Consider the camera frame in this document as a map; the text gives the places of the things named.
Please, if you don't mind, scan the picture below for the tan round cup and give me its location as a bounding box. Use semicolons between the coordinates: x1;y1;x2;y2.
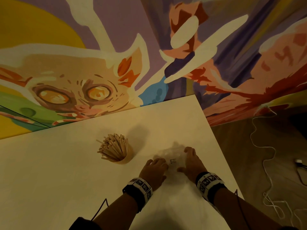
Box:
111;144;134;165

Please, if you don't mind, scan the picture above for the person's right hand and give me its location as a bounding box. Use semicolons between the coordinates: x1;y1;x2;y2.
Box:
177;146;208;184

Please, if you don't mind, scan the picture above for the black marker wristband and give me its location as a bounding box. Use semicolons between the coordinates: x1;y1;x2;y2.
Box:
122;177;153;213
195;172;226;204

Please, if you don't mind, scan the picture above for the white cable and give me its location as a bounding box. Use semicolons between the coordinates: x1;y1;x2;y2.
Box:
249;106;307;230

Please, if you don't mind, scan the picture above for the thin black cable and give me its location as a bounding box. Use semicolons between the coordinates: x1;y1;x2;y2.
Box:
91;198;109;221
234;189;252;230

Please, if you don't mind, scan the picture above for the person's right forearm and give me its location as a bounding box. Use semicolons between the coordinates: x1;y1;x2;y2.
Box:
213;186;287;230

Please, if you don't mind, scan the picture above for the clear plastic bag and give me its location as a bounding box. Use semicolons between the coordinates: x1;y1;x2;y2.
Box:
153;141;193;180

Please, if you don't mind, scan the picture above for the person's left hand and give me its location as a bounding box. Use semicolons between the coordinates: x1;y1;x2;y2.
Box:
139;158;169;192

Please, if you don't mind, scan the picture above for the black sleeve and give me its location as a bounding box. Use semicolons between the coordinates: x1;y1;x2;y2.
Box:
69;216;102;230

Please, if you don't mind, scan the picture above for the dark grey cable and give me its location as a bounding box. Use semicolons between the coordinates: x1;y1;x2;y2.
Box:
296;165;307;187

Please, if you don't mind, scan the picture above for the person's left forearm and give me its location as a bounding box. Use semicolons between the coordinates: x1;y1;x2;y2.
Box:
92;193;145;230

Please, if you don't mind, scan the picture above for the bundle of wooden sticks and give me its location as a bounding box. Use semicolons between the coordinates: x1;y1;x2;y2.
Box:
96;133;130;163

